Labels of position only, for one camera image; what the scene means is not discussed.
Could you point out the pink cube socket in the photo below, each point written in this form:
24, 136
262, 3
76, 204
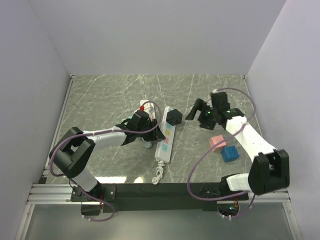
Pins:
217, 143

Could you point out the long white power strip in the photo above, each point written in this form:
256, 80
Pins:
164, 148

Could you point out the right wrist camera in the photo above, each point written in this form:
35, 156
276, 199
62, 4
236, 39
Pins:
219, 101

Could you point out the aluminium rail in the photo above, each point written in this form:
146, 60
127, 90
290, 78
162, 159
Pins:
60, 194

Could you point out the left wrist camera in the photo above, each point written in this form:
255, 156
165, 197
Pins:
138, 120

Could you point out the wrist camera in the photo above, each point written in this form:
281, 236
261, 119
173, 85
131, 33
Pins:
138, 120
219, 101

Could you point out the blue cube socket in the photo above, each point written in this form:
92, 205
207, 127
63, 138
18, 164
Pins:
229, 154

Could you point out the teal charger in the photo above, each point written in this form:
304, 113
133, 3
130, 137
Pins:
126, 120

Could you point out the round blue power hub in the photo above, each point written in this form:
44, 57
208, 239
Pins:
148, 144

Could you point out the black cube socket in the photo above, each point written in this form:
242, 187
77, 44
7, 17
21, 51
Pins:
174, 117

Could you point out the black mounting base bar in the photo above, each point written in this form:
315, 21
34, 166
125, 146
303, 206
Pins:
150, 197

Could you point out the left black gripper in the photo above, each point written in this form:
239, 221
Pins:
156, 134

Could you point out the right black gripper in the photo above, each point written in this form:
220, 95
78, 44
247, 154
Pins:
198, 105

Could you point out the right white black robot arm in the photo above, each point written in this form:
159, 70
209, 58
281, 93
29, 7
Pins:
270, 167

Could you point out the white flat power strip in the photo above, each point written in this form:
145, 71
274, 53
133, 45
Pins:
148, 108

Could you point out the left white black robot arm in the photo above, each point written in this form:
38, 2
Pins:
71, 154

